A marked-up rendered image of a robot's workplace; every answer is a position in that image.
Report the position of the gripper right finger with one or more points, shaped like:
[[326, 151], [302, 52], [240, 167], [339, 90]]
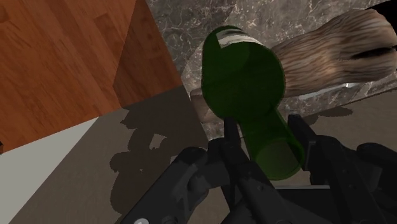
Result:
[[350, 173]]

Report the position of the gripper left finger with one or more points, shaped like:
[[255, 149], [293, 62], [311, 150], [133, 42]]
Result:
[[198, 180]]

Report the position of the green glass bottle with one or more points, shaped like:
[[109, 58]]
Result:
[[242, 77]]

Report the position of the brown striped furry object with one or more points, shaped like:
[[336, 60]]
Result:
[[325, 52]]

